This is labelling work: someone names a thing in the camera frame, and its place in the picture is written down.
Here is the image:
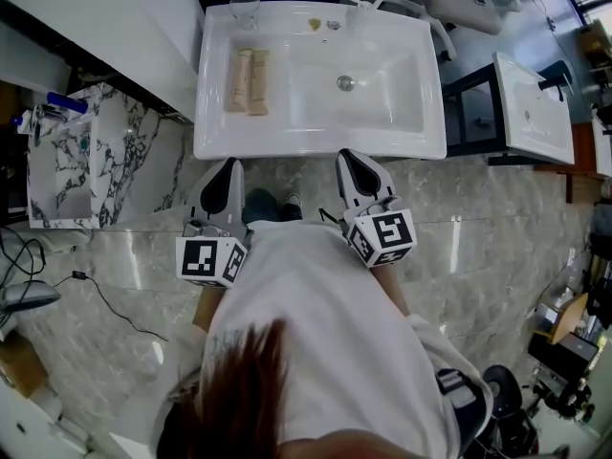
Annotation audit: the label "white office chair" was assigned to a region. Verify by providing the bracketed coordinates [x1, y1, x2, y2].
[382, 0, 523, 62]

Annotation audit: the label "black box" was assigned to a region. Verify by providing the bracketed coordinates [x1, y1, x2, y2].
[527, 332, 600, 383]

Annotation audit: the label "wooden sink stand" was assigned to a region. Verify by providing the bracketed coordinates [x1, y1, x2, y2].
[535, 121, 612, 206]

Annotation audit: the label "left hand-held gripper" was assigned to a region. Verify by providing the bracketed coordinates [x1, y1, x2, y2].
[174, 157, 250, 289]

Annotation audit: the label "black cable with adapter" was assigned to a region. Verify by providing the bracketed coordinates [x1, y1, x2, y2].
[50, 270, 170, 343]

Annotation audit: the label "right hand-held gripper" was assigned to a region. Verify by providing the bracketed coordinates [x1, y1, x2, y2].
[318, 148, 419, 270]

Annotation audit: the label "person's white shirt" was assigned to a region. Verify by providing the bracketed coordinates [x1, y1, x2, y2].
[150, 220, 493, 459]

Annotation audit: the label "teal stool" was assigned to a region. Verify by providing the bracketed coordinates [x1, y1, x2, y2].
[539, 59, 573, 83]

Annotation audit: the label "black faucet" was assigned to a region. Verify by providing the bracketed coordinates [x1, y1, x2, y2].
[537, 67, 576, 102]

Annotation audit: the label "cardboard box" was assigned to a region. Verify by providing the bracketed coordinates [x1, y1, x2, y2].
[0, 332, 50, 399]

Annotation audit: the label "marble pattern sink cabinet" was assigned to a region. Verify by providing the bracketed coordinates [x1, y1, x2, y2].
[27, 83, 186, 230]

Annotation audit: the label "large white ceramic sink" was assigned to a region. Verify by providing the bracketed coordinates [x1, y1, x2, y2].
[193, 1, 448, 161]

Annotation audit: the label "clear glass cup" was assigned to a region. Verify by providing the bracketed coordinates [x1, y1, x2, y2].
[229, 0, 262, 33]

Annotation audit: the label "square white sink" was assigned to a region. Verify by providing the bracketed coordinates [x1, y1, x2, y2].
[492, 51, 576, 166]

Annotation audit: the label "person's right forearm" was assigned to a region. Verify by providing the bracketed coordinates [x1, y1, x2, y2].
[375, 263, 413, 318]

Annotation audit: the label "black swivel stool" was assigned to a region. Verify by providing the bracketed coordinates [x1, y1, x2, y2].
[480, 363, 539, 454]

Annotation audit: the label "person's left forearm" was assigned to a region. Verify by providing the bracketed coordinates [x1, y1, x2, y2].
[190, 282, 227, 333]

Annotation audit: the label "white bottle with blue cap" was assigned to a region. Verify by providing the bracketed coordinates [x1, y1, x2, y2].
[11, 114, 38, 136]

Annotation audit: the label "wooden round board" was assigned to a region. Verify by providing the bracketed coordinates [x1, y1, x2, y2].
[547, 293, 590, 346]

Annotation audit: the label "beige cosmetic tube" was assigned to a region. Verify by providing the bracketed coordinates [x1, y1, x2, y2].
[224, 47, 253, 114]
[247, 49, 273, 117]

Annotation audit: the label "blue plastic bottle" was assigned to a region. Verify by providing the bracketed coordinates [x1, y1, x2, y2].
[46, 91, 90, 115]

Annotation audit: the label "person's blue jeans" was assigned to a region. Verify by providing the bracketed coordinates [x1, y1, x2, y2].
[242, 187, 284, 225]

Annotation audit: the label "person's sneaker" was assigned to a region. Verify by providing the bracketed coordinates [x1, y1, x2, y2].
[279, 193, 304, 222]

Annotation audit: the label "grey chair base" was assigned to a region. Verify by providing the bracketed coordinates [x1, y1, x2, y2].
[0, 279, 63, 313]

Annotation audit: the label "tangled black cables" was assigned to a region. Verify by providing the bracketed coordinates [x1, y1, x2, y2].
[0, 236, 47, 290]

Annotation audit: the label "chrome faucet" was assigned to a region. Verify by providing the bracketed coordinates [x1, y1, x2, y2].
[31, 104, 66, 141]

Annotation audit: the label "narrow white sink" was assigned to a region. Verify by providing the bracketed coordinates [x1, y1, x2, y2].
[591, 112, 612, 179]

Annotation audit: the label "black metal sink stand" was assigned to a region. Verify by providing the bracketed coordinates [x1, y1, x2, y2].
[442, 62, 511, 167]

